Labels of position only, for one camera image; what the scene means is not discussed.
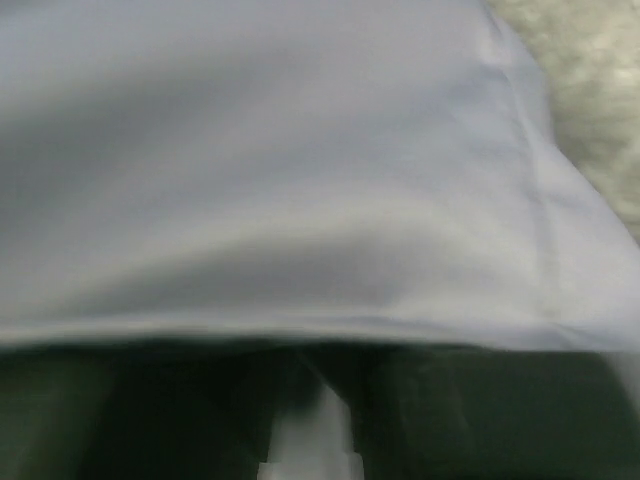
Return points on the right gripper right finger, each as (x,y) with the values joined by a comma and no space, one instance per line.
(436,413)

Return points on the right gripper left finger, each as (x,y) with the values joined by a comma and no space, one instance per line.
(161,410)

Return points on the grey pillowcase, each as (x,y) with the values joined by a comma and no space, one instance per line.
(352,170)

